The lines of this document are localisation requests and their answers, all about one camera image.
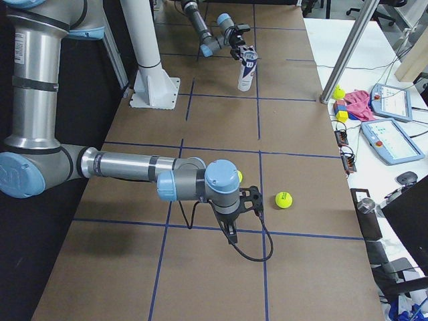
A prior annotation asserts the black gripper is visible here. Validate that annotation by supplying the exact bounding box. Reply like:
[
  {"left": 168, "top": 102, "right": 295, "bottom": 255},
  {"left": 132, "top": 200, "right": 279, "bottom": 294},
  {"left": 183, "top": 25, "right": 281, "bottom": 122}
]
[
  {"left": 230, "top": 33, "right": 246, "bottom": 61},
  {"left": 215, "top": 209, "right": 240, "bottom": 245}
]

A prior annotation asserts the Wilson tennis ball can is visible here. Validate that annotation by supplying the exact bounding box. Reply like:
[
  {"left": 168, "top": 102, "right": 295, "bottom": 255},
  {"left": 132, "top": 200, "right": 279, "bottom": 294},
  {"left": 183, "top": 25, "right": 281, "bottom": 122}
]
[{"left": 237, "top": 46, "right": 258, "bottom": 92}]

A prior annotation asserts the yellow Wilson tennis ball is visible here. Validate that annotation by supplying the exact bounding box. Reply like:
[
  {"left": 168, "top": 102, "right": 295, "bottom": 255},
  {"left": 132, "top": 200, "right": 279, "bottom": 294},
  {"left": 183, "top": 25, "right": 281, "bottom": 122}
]
[{"left": 275, "top": 191, "right": 293, "bottom": 209}]

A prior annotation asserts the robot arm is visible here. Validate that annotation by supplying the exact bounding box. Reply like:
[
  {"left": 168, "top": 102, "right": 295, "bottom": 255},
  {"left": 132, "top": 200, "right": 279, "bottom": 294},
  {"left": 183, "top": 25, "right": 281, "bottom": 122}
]
[
  {"left": 181, "top": 0, "right": 254, "bottom": 60},
  {"left": 1, "top": 1, "right": 245, "bottom": 244}
]

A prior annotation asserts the yellow tennis ball on desk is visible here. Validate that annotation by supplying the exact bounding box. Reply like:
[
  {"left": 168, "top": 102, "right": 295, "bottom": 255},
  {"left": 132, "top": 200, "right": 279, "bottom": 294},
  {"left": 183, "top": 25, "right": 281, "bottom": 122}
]
[{"left": 332, "top": 85, "right": 346, "bottom": 100}]

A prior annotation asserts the red block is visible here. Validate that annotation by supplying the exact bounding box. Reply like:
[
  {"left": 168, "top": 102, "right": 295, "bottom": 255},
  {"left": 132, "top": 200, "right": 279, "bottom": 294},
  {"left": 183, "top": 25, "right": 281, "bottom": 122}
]
[{"left": 334, "top": 100, "right": 346, "bottom": 109}]

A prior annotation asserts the blue block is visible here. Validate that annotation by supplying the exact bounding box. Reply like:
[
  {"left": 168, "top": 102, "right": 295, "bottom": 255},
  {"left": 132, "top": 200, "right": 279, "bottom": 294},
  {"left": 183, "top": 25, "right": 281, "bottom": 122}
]
[{"left": 333, "top": 104, "right": 358, "bottom": 122}]

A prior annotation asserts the yellow block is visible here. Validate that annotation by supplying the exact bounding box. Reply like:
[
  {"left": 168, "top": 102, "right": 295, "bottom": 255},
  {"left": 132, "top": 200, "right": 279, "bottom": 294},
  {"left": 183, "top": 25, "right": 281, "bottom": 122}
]
[{"left": 335, "top": 110, "right": 348, "bottom": 122}]

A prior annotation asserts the near black power adapter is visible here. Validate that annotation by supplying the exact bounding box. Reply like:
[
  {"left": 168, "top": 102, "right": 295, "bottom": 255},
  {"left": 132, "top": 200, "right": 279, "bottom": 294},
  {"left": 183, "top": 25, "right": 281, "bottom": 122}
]
[{"left": 340, "top": 152, "right": 356, "bottom": 175}]

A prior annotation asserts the black power adapter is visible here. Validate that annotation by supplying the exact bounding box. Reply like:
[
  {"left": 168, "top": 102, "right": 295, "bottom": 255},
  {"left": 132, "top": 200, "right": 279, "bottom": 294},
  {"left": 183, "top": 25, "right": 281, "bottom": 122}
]
[
  {"left": 340, "top": 152, "right": 356, "bottom": 175},
  {"left": 334, "top": 130, "right": 348, "bottom": 146}
]

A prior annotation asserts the far black power adapter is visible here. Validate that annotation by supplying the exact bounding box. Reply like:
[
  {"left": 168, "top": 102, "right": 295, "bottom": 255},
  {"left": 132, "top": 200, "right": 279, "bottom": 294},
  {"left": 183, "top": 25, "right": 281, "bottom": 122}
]
[{"left": 334, "top": 130, "right": 348, "bottom": 146}]

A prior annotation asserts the steel cup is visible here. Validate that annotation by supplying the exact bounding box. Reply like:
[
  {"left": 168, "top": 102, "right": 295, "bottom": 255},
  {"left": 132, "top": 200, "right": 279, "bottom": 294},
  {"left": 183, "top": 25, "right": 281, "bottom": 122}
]
[{"left": 356, "top": 197, "right": 377, "bottom": 215}]

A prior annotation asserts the pink cloth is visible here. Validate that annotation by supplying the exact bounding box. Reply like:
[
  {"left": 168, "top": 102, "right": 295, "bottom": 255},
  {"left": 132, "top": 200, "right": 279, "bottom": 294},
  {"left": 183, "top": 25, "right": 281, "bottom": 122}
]
[{"left": 344, "top": 90, "right": 375, "bottom": 122}]

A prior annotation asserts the far teach pendant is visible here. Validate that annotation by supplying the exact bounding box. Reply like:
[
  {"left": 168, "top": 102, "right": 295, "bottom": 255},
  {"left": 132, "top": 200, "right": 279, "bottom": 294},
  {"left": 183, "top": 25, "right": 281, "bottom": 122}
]
[{"left": 370, "top": 83, "right": 413, "bottom": 122}]

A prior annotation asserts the teach pendant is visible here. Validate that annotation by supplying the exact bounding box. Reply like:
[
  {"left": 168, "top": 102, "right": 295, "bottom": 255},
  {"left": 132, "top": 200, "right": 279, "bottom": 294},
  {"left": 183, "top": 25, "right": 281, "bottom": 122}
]
[
  {"left": 370, "top": 83, "right": 413, "bottom": 122},
  {"left": 361, "top": 118, "right": 425, "bottom": 165}
]

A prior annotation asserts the near teach pendant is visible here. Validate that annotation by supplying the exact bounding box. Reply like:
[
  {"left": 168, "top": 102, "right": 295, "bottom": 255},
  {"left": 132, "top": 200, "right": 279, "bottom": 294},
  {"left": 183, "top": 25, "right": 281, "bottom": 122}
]
[{"left": 361, "top": 118, "right": 425, "bottom": 165}]

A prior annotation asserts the black monitor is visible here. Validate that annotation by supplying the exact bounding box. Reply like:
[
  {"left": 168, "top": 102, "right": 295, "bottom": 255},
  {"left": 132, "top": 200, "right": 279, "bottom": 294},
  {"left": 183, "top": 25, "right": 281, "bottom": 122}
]
[{"left": 383, "top": 177, "right": 428, "bottom": 275}]

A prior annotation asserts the black computer mouse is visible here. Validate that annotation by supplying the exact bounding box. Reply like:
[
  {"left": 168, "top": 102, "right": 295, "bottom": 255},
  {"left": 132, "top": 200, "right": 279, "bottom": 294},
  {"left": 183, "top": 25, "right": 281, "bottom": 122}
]
[{"left": 396, "top": 171, "right": 418, "bottom": 186}]

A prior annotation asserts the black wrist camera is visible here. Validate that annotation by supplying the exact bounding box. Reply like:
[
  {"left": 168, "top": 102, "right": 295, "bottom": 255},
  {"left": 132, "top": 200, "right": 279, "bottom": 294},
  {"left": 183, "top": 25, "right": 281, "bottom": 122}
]
[
  {"left": 233, "top": 23, "right": 251, "bottom": 35},
  {"left": 238, "top": 185, "right": 263, "bottom": 218}
]

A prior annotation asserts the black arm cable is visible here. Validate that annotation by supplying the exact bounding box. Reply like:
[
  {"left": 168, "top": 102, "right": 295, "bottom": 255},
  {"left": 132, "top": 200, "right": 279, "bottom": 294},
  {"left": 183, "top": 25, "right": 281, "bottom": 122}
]
[{"left": 178, "top": 200, "right": 274, "bottom": 262}]

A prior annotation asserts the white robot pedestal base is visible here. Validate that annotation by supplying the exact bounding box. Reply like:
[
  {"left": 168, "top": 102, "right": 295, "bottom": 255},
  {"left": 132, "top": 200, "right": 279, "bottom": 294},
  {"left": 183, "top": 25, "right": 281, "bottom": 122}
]
[{"left": 120, "top": 0, "right": 181, "bottom": 110}]

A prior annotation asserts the aluminium frame post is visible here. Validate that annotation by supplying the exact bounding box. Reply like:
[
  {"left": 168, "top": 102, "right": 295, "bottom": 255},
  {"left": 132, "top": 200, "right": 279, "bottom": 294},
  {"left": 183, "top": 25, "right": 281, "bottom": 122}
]
[{"left": 320, "top": 0, "right": 380, "bottom": 104}]

